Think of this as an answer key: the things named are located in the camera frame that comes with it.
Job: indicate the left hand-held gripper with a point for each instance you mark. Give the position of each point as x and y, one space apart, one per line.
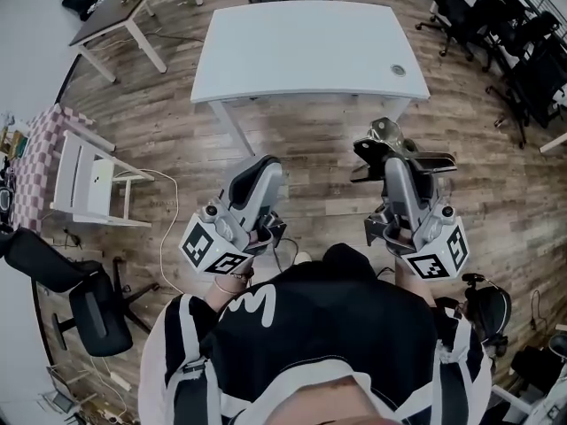
259 184

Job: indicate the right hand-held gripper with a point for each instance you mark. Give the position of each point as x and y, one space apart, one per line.
405 193

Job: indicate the silver metal object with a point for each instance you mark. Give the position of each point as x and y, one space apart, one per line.
385 131

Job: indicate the person's left forearm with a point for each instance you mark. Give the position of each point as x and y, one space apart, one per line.
223 288

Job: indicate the person's right forearm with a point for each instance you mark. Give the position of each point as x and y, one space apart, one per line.
414 288

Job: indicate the person's left hand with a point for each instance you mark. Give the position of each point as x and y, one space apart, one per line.
258 240

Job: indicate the person's white shoe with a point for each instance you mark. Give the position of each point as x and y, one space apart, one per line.
303 257

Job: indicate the person's black trousers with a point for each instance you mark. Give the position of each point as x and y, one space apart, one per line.
350 259

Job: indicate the white table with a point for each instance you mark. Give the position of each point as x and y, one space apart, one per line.
301 47

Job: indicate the person's black white shirt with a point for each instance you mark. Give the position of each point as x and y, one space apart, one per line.
319 339

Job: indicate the white slatted chair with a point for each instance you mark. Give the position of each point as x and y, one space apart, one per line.
75 180

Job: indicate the black mesh office chair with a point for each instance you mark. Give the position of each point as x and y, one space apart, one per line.
84 308

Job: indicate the dark brown desk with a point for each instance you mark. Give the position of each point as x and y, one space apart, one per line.
119 9

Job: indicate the pink checkered cloth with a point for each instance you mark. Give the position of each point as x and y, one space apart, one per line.
33 171

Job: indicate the white power strip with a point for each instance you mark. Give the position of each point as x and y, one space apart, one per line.
120 381

